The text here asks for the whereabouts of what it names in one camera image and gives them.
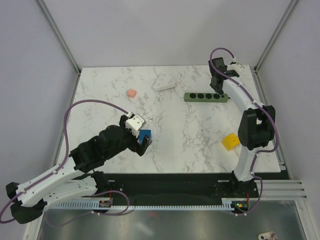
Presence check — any smartphone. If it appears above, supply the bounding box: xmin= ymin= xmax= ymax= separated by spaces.
xmin=257 ymin=231 xmax=279 ymax=240

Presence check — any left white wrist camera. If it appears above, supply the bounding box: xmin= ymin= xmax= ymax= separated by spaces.
xmin=125 ymin=112 xmax=146 ymax=138

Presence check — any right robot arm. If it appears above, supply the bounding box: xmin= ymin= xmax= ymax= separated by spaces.
xmin=208 ymin=57 xmax=276 ymax=197

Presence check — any yellow cube socket adapter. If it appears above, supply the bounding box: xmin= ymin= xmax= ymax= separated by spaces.
xmin=221 ymin=133 xmax=240 ymax=152

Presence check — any white slotted cable duct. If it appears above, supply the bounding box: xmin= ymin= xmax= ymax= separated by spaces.
xmin=52 ymin=199 xmax=249 ymax=211

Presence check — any aluminium frame post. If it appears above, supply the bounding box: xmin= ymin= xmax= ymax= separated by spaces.
xmin=34 ymin=0 xmax=82 ymax=76
xmin=253 ymin=0 xmax=300 ymax=73

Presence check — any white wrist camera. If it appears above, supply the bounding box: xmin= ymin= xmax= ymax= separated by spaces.
xmin=125 ymin=112 xmax=146 ymax=138
xmin=227 ymin=58 xmax=245 ymax=73

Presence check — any green power strip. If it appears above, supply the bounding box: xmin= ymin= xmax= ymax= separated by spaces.
xmin=183 ymin=92 xmax=229 ymax=103

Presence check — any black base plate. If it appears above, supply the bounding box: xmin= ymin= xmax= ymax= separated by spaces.
xmin=74 ymin=171 xmax=260 ymax=208

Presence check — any left aluminium frame post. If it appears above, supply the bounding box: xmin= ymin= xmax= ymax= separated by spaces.
xmin=34 ymin=0 xmax=82 ymax=76

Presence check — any white triangular power strip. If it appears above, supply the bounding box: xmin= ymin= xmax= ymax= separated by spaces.
xmin=152 ymin=73 xmax=177 ymax=92

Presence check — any right aluminium frame post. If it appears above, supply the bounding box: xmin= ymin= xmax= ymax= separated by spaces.
xmin=253 ymin=0 xmax=300 ymax=73

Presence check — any purple cable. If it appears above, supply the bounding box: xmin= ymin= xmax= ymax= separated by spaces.
xmin=209 ymin=47 xmax=279 ymax=216
xmin=0 ymin=99 xmax=132 ymax=227

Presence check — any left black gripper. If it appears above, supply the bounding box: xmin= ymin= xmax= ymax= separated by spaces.
xmin=105 ymin=115 xmax=152 ymax=161

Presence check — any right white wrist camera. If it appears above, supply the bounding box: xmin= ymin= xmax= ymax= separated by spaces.
xmin=227 ymin=58 xmax=245 ymax=73

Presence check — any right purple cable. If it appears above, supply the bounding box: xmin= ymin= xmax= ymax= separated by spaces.
xmin=209 ymin=47 xmax=279 ymax=216

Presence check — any blue cube socket adapter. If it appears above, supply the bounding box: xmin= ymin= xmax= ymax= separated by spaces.
xmin=138 ymin=129 xmax=152 ymax=145

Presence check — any pink plug adapter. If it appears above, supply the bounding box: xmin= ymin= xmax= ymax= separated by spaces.
xmin=126 ymin=89 xmax=137 ymax=98

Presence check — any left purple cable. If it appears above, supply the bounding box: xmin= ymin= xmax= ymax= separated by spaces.
xmin=0 ymin=99 xmax=132 ymax=227

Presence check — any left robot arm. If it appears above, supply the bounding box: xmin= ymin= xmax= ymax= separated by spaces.
xmin=6 ymin=113 xmax=152 ymax=224

